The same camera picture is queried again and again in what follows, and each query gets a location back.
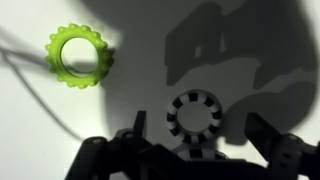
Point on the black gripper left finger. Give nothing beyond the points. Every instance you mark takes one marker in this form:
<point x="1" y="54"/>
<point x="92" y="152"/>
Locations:
<point x="128" y="152"/>

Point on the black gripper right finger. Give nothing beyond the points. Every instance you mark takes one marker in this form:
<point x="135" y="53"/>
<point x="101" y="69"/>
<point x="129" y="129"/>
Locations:
<point x="288" y="155"/>

